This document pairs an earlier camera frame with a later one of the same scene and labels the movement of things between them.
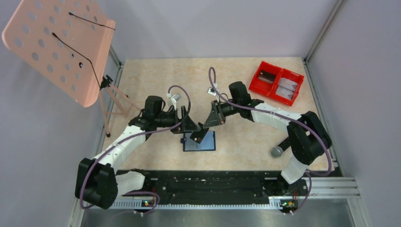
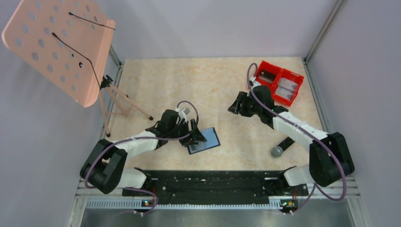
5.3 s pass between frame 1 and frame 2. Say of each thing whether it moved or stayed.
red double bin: stayed
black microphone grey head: stayed
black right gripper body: moved
